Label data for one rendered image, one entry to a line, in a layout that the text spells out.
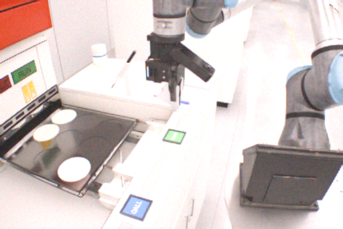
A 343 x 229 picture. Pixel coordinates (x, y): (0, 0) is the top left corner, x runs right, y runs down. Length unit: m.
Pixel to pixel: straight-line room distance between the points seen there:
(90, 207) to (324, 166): 0.65
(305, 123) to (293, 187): 0.17
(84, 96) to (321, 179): 0.88
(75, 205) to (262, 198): 0.54
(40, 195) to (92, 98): 0.42
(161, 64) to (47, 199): 0.53
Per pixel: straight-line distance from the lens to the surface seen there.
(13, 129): 0.97
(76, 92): 1.05
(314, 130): 0.67
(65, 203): 0.79
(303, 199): 0.76
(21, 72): 0.97
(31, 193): 0.87
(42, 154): 0.86
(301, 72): 0.72
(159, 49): 0.60
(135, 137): 0.91
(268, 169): 0.64
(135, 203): 0.56
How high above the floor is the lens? 1.42
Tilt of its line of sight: 33 degrees down
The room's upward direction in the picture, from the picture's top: straight up
